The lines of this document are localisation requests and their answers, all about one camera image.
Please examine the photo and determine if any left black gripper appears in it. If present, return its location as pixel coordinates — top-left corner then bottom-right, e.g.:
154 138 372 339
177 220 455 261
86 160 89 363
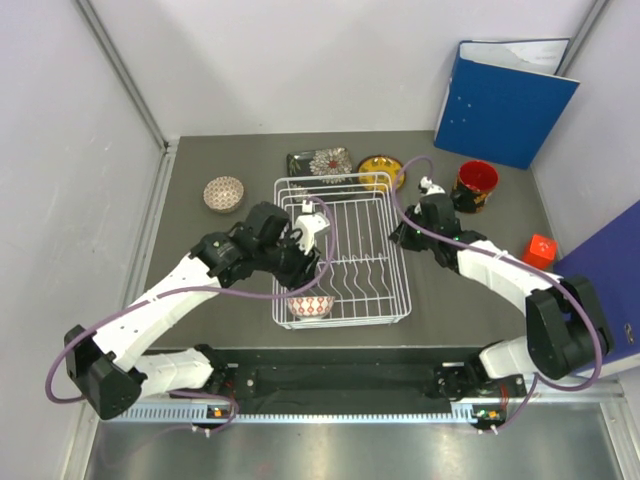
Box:
256 228 321 293

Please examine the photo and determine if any red patterned bowl blue inside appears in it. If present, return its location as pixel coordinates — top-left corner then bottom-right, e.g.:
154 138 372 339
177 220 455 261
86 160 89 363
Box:
286 296 335 320

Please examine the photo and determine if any yellow patterned plate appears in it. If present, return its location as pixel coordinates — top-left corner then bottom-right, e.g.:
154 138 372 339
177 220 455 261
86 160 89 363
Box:
357 155 405 192

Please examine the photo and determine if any black skull mug red inside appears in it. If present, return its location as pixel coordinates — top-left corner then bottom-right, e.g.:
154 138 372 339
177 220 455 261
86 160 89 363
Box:
450 160 500 214

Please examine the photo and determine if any black floral rectangular tray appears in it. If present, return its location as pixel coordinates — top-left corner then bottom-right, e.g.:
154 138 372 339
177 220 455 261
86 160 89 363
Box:
286 147 354 202

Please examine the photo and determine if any brown patterned small bowl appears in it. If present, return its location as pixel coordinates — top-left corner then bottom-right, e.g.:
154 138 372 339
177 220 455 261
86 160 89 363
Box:
203 176 245 213

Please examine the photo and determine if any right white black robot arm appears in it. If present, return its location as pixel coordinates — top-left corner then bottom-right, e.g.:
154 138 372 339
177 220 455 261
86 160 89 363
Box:
390 193 613 396

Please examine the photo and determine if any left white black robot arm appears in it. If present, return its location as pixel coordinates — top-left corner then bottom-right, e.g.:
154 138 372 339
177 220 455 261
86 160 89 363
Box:
64 200 331 420

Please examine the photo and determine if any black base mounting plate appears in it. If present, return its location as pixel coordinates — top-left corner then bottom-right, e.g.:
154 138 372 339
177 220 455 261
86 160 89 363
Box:
178 346 525 410

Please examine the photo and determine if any red cube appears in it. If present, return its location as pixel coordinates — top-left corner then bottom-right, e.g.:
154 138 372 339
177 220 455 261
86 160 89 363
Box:
521 234 558 270

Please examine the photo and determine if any dark blue binder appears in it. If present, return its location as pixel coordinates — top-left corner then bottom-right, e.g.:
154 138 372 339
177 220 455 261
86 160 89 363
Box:
554 204 640 377

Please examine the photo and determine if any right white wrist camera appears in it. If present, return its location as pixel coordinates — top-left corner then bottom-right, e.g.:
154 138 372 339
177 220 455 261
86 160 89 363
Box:
418 176 446 198

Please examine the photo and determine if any white wire dish rack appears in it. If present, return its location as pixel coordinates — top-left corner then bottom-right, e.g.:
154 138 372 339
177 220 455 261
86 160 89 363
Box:
271 173 412 330

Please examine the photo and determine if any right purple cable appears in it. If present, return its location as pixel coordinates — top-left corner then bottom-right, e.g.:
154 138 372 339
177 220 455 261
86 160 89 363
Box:
390 157 604 434

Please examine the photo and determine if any blue ring binder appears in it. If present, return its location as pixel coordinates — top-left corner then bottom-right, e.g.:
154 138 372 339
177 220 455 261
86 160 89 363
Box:
434 38 580 170

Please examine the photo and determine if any grey slotted cable duct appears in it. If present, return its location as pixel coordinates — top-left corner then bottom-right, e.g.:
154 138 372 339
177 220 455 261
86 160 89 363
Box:
99 402 506 425

